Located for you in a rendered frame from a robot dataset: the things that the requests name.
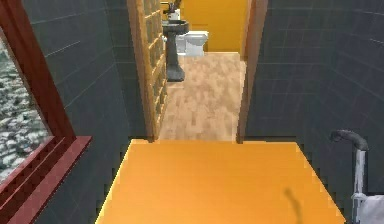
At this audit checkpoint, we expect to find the white toilet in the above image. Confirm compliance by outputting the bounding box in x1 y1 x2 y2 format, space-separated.
175 30 210 57

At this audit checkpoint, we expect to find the black faucet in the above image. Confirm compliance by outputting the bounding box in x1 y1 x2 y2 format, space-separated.
162 1 181 15

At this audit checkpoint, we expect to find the red framed window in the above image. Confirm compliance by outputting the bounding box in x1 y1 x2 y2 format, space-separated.
0 0 93 224

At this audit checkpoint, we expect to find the white towel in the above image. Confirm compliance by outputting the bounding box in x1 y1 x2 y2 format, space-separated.
351 192 384 224

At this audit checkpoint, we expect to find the dark grey pedestal sink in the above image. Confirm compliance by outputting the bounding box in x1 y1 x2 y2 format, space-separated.
162 19 190 83

